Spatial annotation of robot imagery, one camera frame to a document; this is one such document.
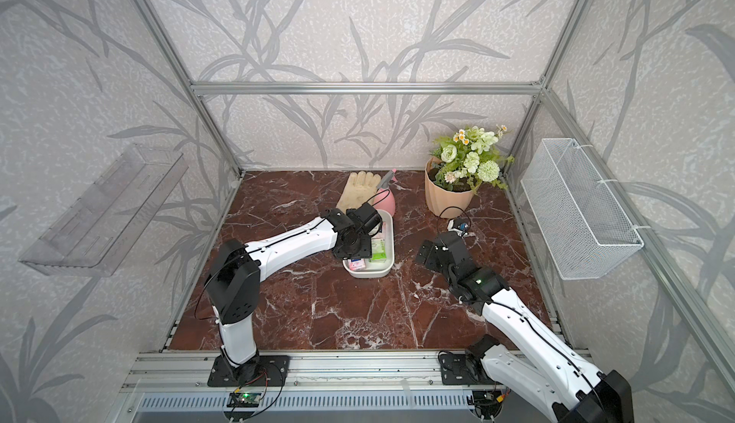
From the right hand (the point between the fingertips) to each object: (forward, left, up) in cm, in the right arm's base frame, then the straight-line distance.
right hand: (431, 247), depth 80 cm
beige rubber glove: (+35, +24, -16) cm, 45 cm away
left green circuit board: (-34, +49, -16) cm, 62 cm away
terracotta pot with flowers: (+22, -10, +11) cm, 27 cm away
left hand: (+2, +20, -8) cm, 22 cm away
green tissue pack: (+4, +15, -10) cm, 19 cm away
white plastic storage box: (-1, +14, -12) cm, 19 cm away
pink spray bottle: (+25, +13, -8) cm, 29 cm away
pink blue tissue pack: (0, +22, -10) cm, 24 cm away
